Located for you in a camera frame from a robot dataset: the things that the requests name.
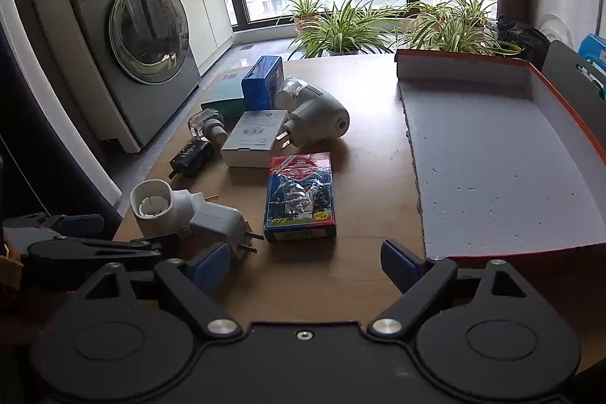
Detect black plug adapter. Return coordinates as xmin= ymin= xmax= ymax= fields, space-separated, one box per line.
xmin=169 ymin=138 xmax=214 ymax=180

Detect teal cardboard box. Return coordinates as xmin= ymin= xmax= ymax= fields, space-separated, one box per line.
xmin=200 ymin=70 xmax=256 ymax=118

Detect grey chair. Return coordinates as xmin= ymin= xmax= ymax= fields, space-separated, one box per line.
xmin=540 ymin=39 xmax=606 ymax=178

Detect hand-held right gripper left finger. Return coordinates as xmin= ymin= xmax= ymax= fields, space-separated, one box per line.
xmin=71 ymin=243 xmax=242 ymax=338

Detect silver front-load washing machine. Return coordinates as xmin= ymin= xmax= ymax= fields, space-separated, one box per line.
xmin=61 ymin=0 xmax=202 ymax=149

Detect white cabinet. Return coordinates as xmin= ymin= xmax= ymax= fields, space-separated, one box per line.
xmin=28 ymin=0 xmax=235 ymax=154

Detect red and blue blister package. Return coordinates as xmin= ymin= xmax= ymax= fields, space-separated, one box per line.
xmin=262 ymin=151 xmax=338 ymax=243

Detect blue cardboard box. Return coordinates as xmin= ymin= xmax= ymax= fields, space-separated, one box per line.
xmin=241 ymin=55 xmax=285 ymax=111

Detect white cardboard tray box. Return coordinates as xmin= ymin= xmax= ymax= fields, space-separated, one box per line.
xmin=394 ymin=48 xmax=606 ymax=260

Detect white fan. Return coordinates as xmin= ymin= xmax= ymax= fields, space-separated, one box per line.
xmin=537 ymin=12 xmax=573 ymax=50

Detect blue plastic stool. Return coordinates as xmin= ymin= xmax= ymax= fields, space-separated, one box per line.
xmin=576 ymin=32 xmax=606 ymax=102

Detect large white plug-in lamp socket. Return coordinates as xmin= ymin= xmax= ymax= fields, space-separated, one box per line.
xmin=273 ymin=75 xmax=351 ymax=150

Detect black bag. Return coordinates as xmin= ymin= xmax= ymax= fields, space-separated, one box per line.
xmin=495 ymin=13 xmax=550 ymax=69

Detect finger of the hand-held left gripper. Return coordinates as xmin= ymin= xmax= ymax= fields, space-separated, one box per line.
xmin=2 ymin=212 xmax=105 ymax=239
xmin=28 ymin=234 xmax=181 ymax=273

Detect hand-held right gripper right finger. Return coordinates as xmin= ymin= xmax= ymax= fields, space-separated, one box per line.
xmin=369 ymin=238 xmax=540 ymax=338

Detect small white plug-in socket adapter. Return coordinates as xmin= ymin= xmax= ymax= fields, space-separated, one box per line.
xmin=130 ymin=179 xmax=265 ymax=254

